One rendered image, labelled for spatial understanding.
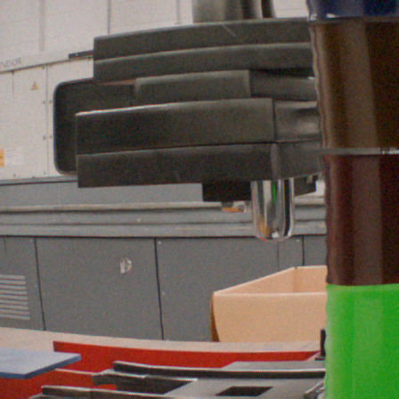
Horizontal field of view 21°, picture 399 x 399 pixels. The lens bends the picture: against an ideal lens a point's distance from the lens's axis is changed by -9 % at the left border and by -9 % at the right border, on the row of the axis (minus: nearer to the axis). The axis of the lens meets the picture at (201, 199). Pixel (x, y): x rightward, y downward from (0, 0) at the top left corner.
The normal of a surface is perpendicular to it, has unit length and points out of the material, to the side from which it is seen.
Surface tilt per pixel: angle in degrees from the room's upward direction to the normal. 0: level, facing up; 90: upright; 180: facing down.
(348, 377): 104
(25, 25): 90
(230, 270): 90
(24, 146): 90
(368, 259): 76
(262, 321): 87
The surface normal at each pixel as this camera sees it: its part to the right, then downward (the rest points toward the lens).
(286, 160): 0.91, -0.03
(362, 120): -0.47, -0.17
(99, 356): -0.42, 0.07
